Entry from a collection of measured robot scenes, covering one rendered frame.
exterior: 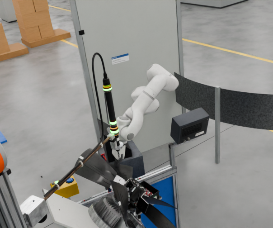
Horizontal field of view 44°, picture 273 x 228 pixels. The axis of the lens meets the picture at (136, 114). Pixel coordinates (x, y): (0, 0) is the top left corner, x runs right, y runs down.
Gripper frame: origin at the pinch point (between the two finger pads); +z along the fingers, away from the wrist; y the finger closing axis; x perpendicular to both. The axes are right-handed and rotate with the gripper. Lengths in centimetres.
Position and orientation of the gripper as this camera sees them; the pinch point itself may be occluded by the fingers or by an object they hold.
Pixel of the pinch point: (117, 163)
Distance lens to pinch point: 220.5
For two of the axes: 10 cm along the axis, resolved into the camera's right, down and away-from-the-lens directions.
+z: -1.5, 9.3, 3.5
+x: 8.9, -0.3, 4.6
